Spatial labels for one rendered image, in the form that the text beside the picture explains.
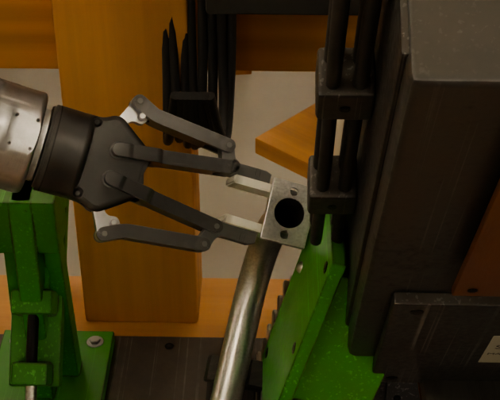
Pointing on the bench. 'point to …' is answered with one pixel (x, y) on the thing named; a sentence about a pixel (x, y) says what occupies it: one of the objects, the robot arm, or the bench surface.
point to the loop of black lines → (207, 24)
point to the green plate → (317, 333)
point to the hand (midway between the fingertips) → (263, 209)
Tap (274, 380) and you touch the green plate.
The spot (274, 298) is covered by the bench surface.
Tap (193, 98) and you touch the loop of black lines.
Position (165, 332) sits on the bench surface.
